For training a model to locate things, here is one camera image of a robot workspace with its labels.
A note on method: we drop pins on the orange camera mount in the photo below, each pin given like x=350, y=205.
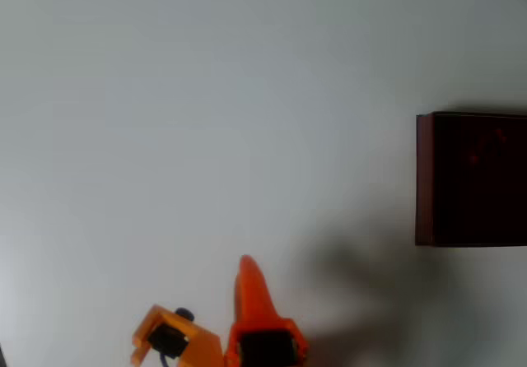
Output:
x=197, y=342

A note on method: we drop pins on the orange gripper black servo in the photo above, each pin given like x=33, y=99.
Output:
x=256, y=317

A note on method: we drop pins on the black camera module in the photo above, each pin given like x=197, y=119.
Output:
x=166, y=339

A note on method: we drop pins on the dark brown box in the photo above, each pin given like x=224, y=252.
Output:
x=477, y=186

